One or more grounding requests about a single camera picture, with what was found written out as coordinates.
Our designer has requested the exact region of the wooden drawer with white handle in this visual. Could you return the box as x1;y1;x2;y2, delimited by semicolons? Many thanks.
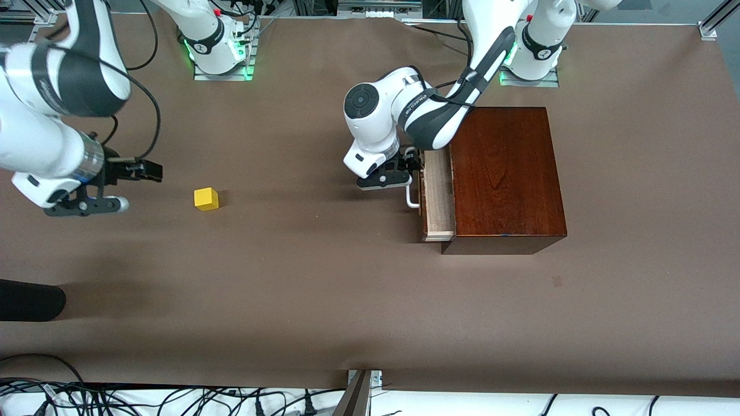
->
405;147;457;242

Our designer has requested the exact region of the dark red wooden cabinet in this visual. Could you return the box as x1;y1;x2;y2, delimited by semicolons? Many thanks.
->
441;106;568;255

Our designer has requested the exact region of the black rounded object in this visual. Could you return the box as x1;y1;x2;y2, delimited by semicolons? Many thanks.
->
0;279;66;322

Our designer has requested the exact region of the brown table cover sheet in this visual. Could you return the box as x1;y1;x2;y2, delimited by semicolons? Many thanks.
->
0;12;740;398

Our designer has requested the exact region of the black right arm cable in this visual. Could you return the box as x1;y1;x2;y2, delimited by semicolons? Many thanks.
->
55;0;162;165

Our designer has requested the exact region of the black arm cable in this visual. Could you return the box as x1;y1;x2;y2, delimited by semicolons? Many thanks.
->
425;69;483;110
55;0;162;165

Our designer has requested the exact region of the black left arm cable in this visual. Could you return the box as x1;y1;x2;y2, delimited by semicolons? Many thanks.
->
425;69;483;110

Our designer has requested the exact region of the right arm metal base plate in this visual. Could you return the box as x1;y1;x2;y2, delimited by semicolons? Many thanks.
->
193;17;258;81

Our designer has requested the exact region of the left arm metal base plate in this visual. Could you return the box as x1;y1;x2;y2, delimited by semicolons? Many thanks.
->
499;65;560;88

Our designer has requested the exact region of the metal rail equipment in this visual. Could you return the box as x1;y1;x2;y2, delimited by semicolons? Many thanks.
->
338;0;423;19

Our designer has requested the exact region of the aluminium frame profile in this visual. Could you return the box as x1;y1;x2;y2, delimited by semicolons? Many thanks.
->
0;0;67;25

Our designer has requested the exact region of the black looped floor cable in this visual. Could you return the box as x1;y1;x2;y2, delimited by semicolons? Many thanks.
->
0;354;87;387

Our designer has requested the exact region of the aluminium profile with bracket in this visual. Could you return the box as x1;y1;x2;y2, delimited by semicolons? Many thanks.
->
332;369;383;416

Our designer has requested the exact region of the aluminium corner post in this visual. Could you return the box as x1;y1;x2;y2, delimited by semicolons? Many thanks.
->
698;0;740;41

